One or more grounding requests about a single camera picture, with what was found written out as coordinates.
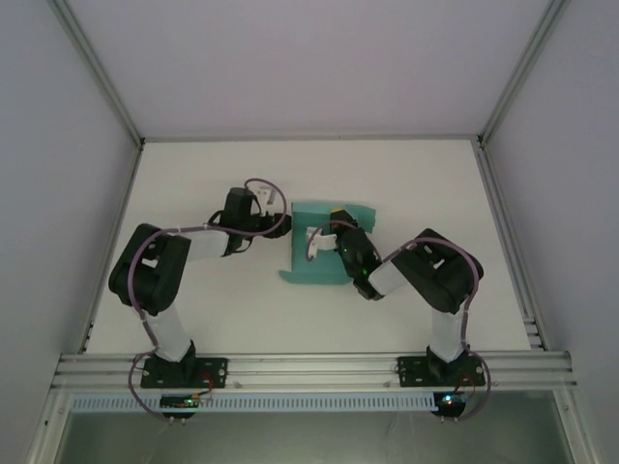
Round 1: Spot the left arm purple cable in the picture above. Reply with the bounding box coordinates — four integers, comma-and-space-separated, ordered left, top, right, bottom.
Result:
126, 177, 287, 422

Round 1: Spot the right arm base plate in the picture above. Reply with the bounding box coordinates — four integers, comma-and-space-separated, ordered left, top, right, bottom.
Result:
396, 354, 486, 389

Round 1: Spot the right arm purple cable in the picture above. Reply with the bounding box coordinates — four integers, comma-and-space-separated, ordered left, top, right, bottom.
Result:
305, 222, 494, 424

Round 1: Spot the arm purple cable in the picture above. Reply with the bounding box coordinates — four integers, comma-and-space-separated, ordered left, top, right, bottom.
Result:
305, 222, 494, 424
126, 177, 287, 422

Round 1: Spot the aluminium side rail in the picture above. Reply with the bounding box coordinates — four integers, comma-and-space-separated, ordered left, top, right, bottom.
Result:
75, 143, 146, 355
475, 144, 552, 353

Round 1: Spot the aluminium frame leg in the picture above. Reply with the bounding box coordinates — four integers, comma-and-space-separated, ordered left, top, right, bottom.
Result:
26, 389, 74, 464
550, 386, 589, 464

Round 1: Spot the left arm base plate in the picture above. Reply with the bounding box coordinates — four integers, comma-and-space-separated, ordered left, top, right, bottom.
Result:
139, 355, 229, 390

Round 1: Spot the aluminium mounting rail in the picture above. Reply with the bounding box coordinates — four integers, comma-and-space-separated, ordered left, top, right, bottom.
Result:
51, 350, 579, 391

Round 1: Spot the slotted cable duct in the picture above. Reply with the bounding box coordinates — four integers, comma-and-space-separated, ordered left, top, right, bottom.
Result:
71, 391, 437, 413

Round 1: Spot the aluminium frame post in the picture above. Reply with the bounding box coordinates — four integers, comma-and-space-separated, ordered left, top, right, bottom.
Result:
46, 0, 147, 147
475, 0, 573, 148

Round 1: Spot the teal paper box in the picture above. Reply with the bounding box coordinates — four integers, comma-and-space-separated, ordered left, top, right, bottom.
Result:
277, 200, 377, 287

